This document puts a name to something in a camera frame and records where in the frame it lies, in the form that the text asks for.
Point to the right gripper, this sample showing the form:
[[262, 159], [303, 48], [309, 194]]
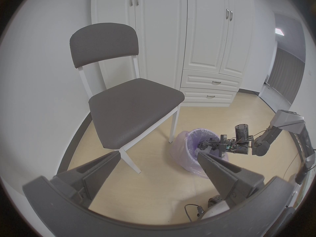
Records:
[[228, 148]]

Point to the ceiling light panel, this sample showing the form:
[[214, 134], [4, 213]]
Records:
[[279, 31]]

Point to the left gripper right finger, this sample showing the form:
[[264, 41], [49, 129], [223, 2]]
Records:
[[227, 179]]

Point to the grey curtain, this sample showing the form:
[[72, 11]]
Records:
[[286, 75]]

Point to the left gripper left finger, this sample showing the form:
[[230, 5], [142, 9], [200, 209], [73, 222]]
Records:
[[96, 174]]

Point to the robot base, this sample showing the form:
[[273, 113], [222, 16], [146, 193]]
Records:
[[217, 211]]

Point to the white wardrobe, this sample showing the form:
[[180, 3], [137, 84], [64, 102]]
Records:
[[202, 33]]

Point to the white trash bin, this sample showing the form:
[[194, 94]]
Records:
[[191, 160]]

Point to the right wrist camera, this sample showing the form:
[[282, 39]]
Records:
[[223, 139]]

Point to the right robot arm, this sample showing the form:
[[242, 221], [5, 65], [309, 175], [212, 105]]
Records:
[[286, 120]]

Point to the white chair with grey seat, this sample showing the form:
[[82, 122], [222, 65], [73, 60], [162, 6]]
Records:
[[133, 107]]

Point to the black plastic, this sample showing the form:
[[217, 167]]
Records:
[[203, 145]]

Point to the purple plastic bag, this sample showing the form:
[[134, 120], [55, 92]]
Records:
[[181, 149]]

